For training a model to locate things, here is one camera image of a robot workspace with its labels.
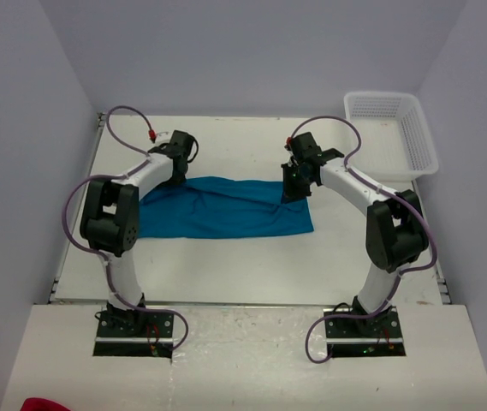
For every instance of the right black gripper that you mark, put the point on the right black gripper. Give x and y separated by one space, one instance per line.
290 193

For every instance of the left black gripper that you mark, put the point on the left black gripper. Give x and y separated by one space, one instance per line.
176 181

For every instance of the blue t shirt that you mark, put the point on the blue t shirt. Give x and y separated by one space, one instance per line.
215 208

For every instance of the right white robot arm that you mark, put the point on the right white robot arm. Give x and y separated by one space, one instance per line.
395 235

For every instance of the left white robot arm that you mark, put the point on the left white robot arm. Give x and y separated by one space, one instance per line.
110 221

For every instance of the white plastic basket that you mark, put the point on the white plastic basket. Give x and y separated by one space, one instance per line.
396 143

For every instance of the red cloth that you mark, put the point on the red cloth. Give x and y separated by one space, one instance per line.
42 404

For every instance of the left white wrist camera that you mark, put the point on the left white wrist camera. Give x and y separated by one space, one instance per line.
154 135

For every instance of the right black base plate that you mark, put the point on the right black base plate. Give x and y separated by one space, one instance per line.
378 337

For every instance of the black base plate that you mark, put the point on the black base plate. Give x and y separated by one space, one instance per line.
128 334
378 337

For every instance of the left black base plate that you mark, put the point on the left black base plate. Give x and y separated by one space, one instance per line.
128 334

